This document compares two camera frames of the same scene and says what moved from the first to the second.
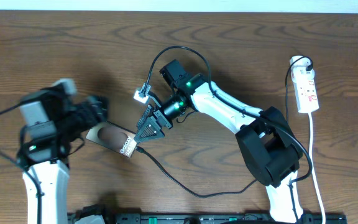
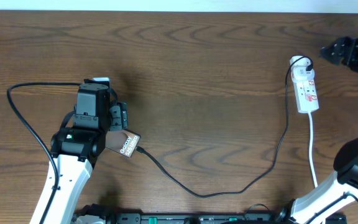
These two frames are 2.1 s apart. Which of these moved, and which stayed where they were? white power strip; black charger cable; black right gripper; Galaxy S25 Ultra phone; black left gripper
Moved: black left gripper; black right gripper
Stayed: Galaxy S25 Ultra phone; black charger cable; white power strip
